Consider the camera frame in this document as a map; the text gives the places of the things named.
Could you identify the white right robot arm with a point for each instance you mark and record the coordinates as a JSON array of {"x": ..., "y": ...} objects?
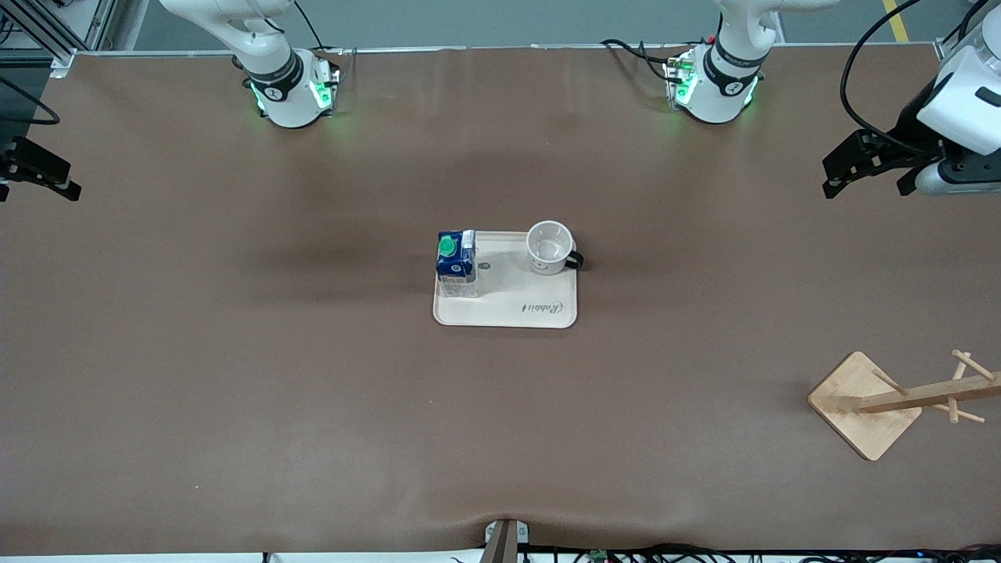
[{"x": 285, "y": 98}]

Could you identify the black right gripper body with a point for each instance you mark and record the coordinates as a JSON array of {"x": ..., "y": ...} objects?
[{"x": 17, "y": 152}]

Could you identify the wooden cup rack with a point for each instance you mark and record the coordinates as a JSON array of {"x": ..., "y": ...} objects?
[{"x": 864, "y": 407}]

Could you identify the aluminium frame corner profile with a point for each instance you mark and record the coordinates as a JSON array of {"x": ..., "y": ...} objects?
[{"x": 945, "y": 48}]

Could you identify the cream rectangular tray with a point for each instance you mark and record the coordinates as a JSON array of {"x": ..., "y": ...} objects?
[{"x": 516, "y": 301}]

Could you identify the blue milk carton green cap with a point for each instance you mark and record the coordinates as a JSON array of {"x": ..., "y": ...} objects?
[{"x": 457, "y": 262}]

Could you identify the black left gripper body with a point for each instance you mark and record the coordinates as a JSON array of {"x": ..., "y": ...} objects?
[{"x": 909, "y": 132}]

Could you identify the brown camera post mount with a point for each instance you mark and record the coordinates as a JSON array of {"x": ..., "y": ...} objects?
[{"x": 502, "y": 541}]

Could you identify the brown table cover mat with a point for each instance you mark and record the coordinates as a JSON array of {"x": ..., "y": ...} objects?
[{"x": 313, "y": 407}]

